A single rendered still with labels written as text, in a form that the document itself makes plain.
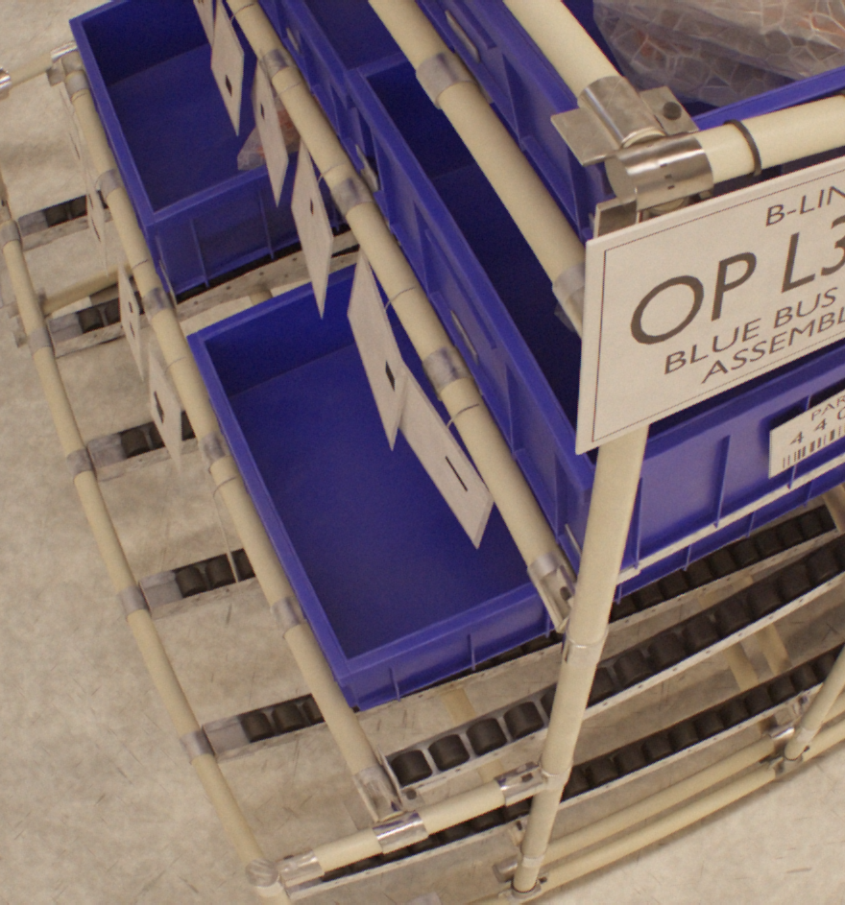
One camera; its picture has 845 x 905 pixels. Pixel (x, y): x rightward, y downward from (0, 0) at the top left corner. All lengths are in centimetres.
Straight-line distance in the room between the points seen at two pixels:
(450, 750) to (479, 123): 73
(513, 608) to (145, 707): 99
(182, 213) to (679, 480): 67
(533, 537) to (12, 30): 209
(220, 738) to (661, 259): 121
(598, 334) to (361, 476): 87
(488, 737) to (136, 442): 66
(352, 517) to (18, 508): 98
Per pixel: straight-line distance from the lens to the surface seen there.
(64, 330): 228
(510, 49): 96
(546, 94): 94
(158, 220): 178
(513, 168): 110
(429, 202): 131
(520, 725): 169
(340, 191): 157
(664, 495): 131
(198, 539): 259
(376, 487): 178
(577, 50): 90
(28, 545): 263
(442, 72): 115
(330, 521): 177
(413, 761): 168
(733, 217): 90
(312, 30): 150
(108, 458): 217
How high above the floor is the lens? 233
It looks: 63 degrees down
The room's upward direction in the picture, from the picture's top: 1 degrees counter-clockwise
